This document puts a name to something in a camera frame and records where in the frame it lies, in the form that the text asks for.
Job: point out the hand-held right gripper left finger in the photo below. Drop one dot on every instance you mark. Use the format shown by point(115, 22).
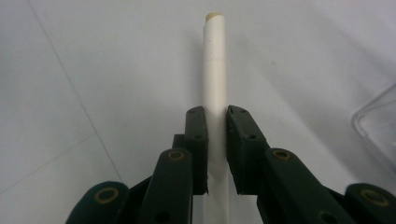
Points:
point(196, 146)

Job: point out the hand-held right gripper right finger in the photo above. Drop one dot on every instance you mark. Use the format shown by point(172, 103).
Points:
point(246, 146)

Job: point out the white pen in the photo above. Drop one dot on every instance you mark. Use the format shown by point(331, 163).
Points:
point(214, 68)

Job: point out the clear acrylic pen organizer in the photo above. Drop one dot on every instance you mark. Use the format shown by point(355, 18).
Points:
point(378, 124)

